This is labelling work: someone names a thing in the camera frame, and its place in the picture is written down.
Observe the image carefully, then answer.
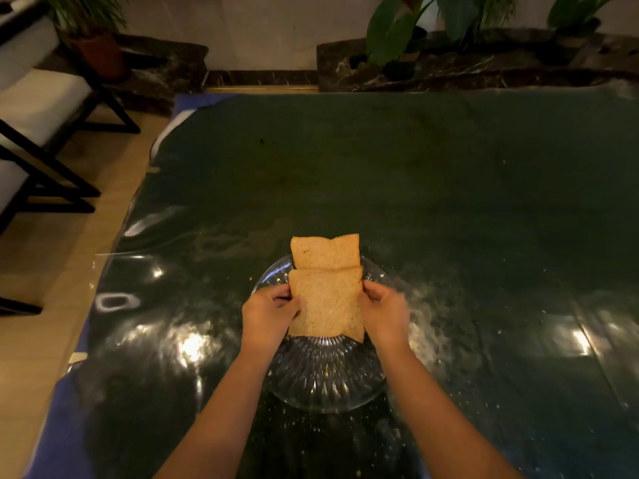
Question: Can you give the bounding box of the blue table cloth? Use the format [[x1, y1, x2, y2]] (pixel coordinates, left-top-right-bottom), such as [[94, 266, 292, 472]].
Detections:
[[25, 93, 235, 479]]

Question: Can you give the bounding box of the person's left forearm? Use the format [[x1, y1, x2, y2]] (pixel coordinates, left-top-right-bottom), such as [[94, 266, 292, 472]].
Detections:
[[154, 344, 283, 479]]

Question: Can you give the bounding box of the person's right hand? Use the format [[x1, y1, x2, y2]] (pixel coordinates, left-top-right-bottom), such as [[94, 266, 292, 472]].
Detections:
[[357, 280, 411, 351]]

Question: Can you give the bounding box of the person's left hand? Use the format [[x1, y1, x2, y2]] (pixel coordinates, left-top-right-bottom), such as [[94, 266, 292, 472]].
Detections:
[[242, 283, 303, 353]]

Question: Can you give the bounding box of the dark marble planter ledge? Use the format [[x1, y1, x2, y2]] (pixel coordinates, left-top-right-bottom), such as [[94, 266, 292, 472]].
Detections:
[[50, 34, 209, 115], [317, 27, 639, 93]]

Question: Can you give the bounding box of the dark green plastic table cover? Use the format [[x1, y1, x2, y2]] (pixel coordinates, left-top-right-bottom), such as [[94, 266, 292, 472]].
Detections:
[[75, 87, 639, 479]]

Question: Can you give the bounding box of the clear ribbed glass plate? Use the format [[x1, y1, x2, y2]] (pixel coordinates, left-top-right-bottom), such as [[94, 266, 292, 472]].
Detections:
[[251, 253, 400, 413]]

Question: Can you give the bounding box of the potted plant in brown pot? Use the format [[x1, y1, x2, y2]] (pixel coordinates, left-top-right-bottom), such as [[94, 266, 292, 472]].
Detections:
[[37, 0, 131, 81]]

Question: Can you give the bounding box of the green plant in dark pot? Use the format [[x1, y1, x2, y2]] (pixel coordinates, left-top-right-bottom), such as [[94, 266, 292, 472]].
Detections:
[[541, 0, 630, 65]]

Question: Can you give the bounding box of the broad leaf plant black pot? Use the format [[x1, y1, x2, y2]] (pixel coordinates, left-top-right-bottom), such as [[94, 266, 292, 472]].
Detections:
[[366, 0, 480, 81]]

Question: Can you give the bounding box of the black framed white cushion chair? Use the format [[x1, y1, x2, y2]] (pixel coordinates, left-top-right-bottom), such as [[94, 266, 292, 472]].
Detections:
[[0, 119, 102, 317], [0, 0, 141, 160]]

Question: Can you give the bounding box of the person's right forearm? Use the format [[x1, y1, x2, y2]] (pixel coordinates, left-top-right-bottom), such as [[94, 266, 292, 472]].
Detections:
[[372, 342, 522, 479]]

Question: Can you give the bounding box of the brown bread slice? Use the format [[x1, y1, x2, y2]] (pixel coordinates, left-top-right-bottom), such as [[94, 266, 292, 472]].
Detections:
[[291, 234, 361, 271], [288, 266, 365, 343]]

